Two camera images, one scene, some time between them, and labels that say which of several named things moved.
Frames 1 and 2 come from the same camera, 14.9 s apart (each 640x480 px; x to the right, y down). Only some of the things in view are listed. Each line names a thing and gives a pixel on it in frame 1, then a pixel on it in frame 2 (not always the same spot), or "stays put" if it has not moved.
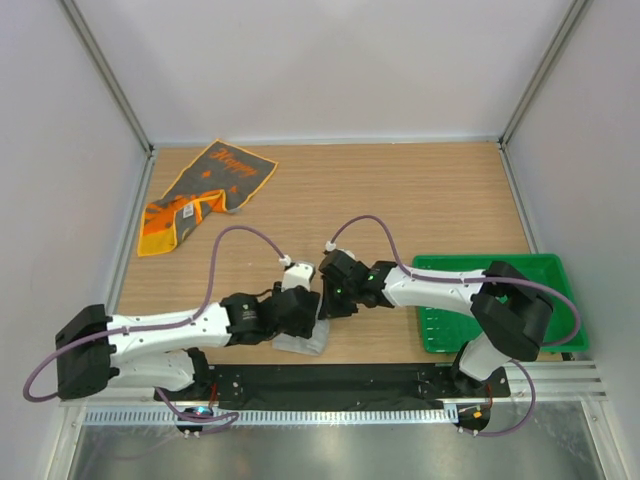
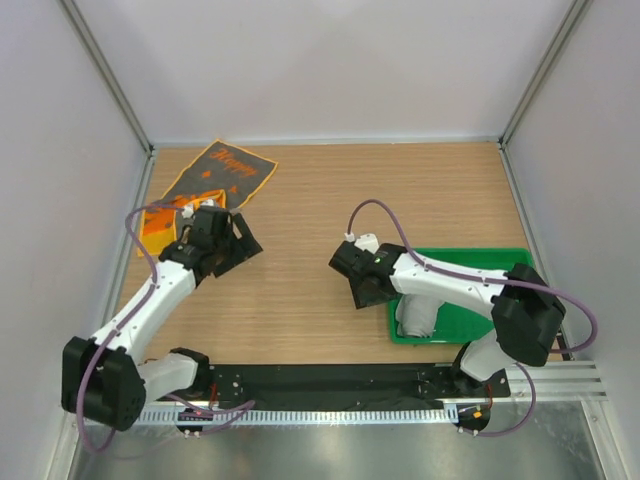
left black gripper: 302,328 to 244,246
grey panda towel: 314,345 to 417,315
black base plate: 338,387 stays put
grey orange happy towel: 221,178 stays put
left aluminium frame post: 109,75 stays put
